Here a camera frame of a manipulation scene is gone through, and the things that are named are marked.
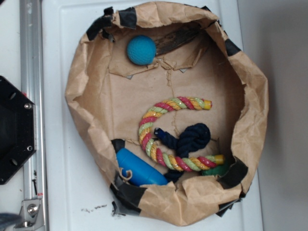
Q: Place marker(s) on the blue textured ball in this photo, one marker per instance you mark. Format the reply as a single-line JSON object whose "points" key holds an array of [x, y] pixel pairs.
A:
{"points": [[141, 50]]}

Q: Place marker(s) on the brown paper bag bin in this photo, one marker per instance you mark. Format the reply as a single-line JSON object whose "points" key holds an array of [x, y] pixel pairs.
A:
{"points": [[108, 95]]}

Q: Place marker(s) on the blue plastic cylinder toy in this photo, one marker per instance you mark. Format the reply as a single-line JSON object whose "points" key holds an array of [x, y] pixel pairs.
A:
{"points": [[137, 171]]}

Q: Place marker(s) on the dark wooden bark piece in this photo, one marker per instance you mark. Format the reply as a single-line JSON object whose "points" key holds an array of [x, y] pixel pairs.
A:
{"points": [[175, 39]]}

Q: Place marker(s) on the white plastic tray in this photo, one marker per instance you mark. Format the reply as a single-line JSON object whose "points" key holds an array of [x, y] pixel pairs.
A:
{"points": [[78, 197]]}

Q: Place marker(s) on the multicolour twisted rope toy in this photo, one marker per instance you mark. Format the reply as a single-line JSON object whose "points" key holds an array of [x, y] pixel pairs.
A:
{"points": [[159, 153]]}

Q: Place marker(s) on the navy knotted rope toy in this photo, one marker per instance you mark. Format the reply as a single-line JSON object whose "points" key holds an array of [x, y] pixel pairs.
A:
{"points": [[192, 139]]}

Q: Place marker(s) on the green ring toy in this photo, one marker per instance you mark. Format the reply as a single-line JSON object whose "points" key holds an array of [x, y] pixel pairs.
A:
{"points": [[219, 170]]}

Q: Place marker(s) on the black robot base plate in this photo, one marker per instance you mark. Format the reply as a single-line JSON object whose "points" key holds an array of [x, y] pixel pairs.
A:
{"points": [[17, 133]]}

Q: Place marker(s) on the aluminium extrusion rail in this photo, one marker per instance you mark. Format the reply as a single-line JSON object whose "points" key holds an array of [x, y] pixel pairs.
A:
{"points": [[34, 170]]}

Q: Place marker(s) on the metal corner bracket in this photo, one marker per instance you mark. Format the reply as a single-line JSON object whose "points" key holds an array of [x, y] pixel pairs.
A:
{"points": [[32, 216]]}

